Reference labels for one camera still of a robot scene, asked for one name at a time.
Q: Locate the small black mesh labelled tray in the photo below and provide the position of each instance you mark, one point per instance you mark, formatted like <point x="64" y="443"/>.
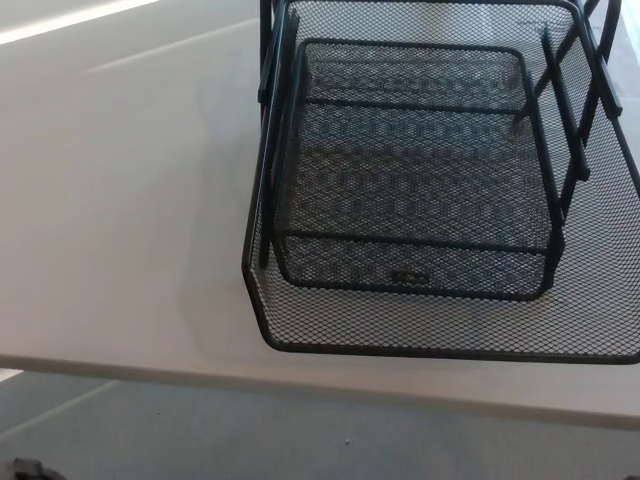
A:
<point x="350" y="271"/>

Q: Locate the dark caster wheel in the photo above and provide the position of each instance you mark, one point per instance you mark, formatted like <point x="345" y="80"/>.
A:
<point x="30" y="470"/>

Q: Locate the large black mesh sliding tray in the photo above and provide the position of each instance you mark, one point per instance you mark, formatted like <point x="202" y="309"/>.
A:
<point x="400" y="331"/>

